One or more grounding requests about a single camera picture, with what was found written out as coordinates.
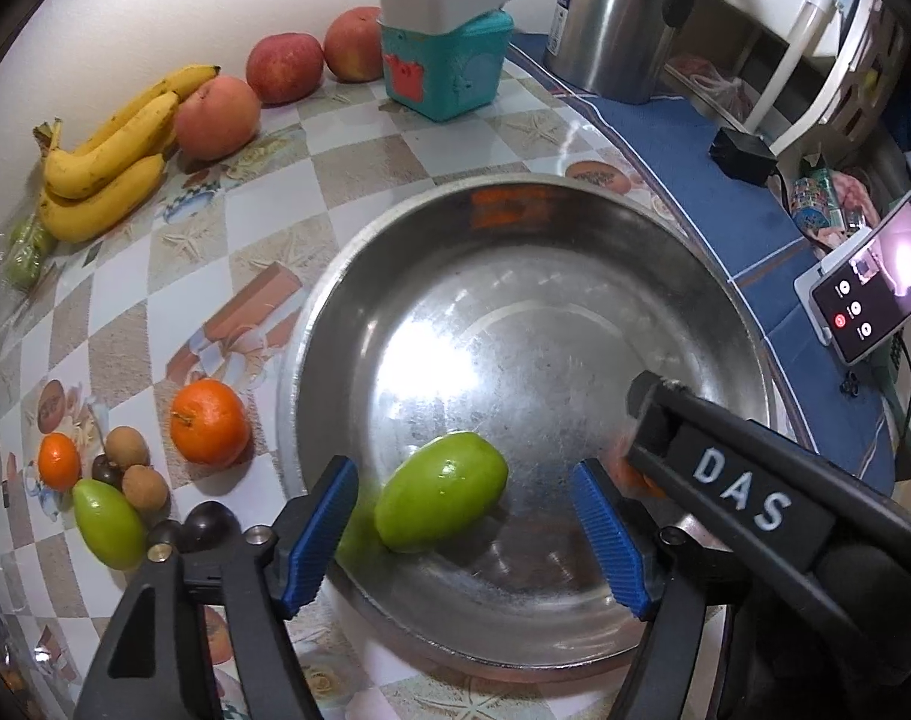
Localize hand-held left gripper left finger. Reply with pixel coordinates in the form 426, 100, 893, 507
73, 456, 360, 720

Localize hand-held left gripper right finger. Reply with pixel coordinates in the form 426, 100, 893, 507
571, 457, 733, 720

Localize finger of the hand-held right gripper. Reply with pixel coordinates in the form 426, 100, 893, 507
624, 370, 895, 575

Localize small orange mandarin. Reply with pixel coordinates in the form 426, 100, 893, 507
605, 444, 666, 500
37, 433, 82, 488

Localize green mango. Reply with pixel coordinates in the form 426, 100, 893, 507
372, 431, 510, 554
71, 478, 149, 571

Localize large orange mandarin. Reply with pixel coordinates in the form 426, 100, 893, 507
170, 379, 251, 466

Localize stainless steel basin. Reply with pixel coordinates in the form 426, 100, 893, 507
275, 176, 782, 680

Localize brown longan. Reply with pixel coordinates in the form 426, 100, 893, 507
104, 426, 151, 470
121, 465, 172, 520

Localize smartphone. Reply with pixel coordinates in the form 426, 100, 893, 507
810, 191, 911, 365

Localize checkered printed tablecloth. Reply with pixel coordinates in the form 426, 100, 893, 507
0, 52, 726, 720

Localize blue table mat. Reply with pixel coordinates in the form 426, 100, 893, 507
507, 34, 902, 481

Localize colourful snack packets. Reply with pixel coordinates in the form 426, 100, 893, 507
789, 165, 887, 248

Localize black power adapter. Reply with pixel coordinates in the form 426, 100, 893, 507
708, 127, 777, 185

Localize yellow banana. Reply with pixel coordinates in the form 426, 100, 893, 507
34, 90, 181, 200
73, 64, 223, 155
39, 154, 167, 245

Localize bagged green fruit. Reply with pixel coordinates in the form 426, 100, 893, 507
0, 214, 59, 293

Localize pink peach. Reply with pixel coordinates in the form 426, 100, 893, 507
172, 76, 263, 161

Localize red apple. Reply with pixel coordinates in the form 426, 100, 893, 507
323, 6, 385, 83
245, 31, 326, 106

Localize white plastic rack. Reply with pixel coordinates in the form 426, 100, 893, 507
695, 0, 846, 155

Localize teal plastic box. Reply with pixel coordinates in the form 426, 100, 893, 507
380, 6, 515, 123

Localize stainless steel kettle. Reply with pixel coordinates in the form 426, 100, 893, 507
543, 0, 715, 106

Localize black cable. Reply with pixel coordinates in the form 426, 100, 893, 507
837, 330, 911, 466

